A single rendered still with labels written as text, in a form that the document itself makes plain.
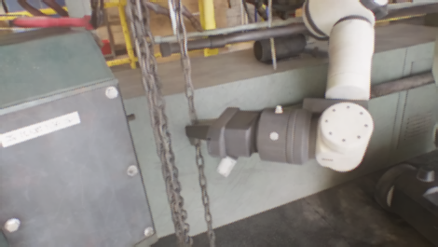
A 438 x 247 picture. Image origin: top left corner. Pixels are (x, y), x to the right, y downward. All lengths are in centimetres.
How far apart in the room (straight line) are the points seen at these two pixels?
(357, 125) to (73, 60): 41
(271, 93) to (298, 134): 64
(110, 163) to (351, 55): 42
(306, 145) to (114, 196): 32
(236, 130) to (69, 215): 29
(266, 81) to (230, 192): 45
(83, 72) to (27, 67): 7
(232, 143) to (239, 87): 55
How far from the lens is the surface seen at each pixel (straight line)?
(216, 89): 96
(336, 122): 41
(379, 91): 126
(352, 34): 53
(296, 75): 110
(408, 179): 124
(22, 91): 45
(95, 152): 47
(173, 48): 90
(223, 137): 45
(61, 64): 47
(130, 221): 56
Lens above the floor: 87
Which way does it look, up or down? 24 degrees down
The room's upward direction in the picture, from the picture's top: 6 degrees counter-clockwise
